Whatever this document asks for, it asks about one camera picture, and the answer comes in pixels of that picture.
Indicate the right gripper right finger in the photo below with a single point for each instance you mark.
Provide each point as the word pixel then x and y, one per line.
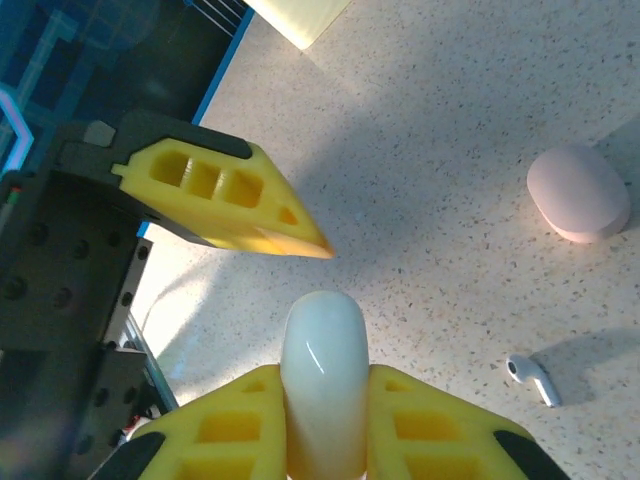
pixel 425 440

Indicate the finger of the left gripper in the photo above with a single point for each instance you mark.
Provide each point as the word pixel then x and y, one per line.
pixel 235 200

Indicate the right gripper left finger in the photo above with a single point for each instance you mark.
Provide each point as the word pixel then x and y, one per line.
pixel 225 440

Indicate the white earbud charging case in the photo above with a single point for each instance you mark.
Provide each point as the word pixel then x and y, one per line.
pixel 325 375

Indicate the pink earbud charging case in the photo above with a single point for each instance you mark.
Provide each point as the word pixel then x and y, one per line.
pixel 575 195

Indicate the beige knife block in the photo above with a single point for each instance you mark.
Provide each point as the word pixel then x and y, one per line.
pixel 300 20

